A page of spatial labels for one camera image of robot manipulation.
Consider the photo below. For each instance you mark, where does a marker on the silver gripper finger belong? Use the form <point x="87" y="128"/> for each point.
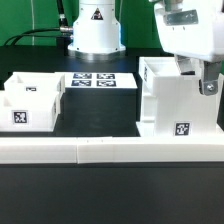
<point x="209" y="77"/>
<point x="187" y="65"/>

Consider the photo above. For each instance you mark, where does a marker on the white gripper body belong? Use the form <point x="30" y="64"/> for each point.
<point x="191" y="28"/>

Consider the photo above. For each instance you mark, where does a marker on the white drawer box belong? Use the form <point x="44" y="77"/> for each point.
<point x="28" y="112"/>
<point x="35" y="82"/>

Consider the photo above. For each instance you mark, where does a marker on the white drawer cabinet frame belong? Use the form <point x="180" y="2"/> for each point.
<point x="171" y="104"/>

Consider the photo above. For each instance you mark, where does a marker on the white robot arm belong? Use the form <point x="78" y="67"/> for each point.
<point x="97" y="33"/>

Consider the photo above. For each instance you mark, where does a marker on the white fiducial marker sheet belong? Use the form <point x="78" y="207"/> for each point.
<point x="99" y="80"/>

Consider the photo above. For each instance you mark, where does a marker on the white L-shaped fence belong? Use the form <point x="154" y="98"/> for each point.
<point x="72" y="150"/>

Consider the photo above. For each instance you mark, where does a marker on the white front drawer box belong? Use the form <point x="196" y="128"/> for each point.
<point x="28" y="112"/>

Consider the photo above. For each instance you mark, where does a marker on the white rear drawer box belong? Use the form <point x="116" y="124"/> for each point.
<point x="35" y="82"/>

